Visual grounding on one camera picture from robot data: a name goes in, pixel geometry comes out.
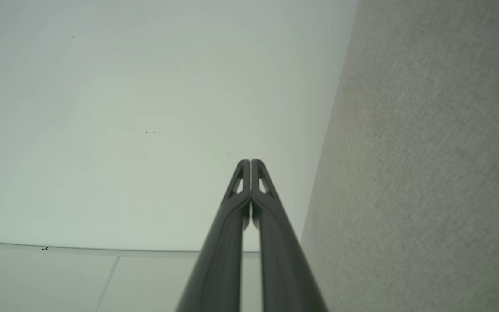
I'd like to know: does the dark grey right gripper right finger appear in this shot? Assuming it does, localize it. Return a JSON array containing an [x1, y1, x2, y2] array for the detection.
[[251, 159, 329, 312]]

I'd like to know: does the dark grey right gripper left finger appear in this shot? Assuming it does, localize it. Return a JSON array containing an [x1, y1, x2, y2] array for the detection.
[[175, 159, 251, 312]]

